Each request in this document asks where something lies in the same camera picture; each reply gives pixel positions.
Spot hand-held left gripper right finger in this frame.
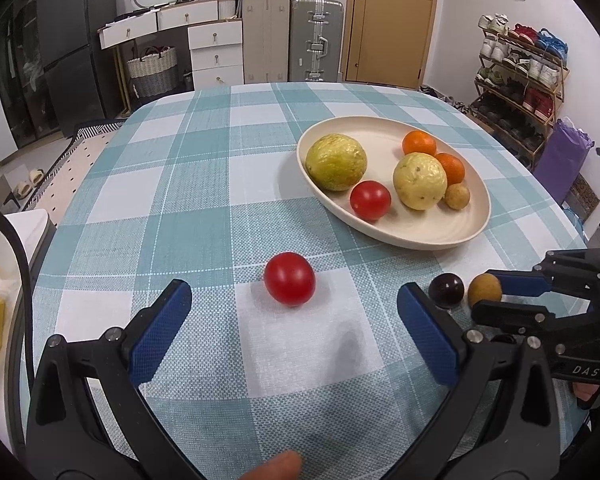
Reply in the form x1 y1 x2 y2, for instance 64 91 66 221
395 282 563 480

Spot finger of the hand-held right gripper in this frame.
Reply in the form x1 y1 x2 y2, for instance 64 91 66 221
470 297 600 342
487 249 595 298

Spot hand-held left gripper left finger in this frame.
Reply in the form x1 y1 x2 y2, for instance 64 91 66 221
25 279 201 480

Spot brown longan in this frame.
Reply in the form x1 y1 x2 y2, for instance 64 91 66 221
467 272 503 308
444 182 471 210

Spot dark purple grape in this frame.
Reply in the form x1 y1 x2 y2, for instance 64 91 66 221
427 272 466 308

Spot cream round plate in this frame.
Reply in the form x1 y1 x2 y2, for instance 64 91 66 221
296 116 492 250

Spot orange mandarin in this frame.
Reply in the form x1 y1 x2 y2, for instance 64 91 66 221
434 152 467 186
402 130 437 157

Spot red cherry tomato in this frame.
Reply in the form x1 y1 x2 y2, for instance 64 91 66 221
349 180 392 222
263 252 316 307

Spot yellow guava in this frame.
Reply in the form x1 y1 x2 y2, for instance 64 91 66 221
392 152 448 211

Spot yellow-green guava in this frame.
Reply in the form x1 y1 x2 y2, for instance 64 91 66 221
305 133 368 192

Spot person's right hand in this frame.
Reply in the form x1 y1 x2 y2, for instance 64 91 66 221
572 380 600 403

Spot person's left hand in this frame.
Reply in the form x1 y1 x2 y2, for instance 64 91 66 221
240 450 303 480

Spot light blue plastic bag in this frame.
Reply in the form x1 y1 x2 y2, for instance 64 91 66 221
562 205 588 241

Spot brown patterned mat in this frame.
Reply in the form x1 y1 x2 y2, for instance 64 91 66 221
565 175 600 221

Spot purple bag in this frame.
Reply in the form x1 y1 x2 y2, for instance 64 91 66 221
532 117 595 206

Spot teal checkered tablecloth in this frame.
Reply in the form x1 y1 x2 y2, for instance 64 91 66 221
17 81 593 480

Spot white side table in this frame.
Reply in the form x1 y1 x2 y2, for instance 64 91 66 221
2 209 57 281

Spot cream dotted floor rug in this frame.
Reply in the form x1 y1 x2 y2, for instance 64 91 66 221
22 120 128 216

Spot wooden shoe rack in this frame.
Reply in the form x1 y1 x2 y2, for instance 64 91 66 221
467 12 571 171

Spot scattered shoes pile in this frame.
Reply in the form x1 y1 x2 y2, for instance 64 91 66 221
420 85 473 116

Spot rows of sneakers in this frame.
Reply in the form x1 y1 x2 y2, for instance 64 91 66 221
472 12 570 153

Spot woven laundry basket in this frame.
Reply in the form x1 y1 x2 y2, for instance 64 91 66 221
126 46 179 100

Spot white drawer desk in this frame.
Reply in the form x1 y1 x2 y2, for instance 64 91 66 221
97 0 245 111

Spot wooden door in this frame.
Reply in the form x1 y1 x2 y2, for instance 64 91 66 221
340 0 440 90

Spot black refrigerator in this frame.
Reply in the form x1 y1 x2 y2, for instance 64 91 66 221
35 0 121 138

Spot dark glass cabinet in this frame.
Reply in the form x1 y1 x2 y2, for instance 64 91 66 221
0 0 63 151

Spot beige suitcase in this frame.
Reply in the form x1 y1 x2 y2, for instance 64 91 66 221
242 0 291 85

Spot silver suitcase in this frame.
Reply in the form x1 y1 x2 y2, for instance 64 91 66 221
288 0 345 83

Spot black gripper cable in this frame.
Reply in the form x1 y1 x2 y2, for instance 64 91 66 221
0 199 37 386

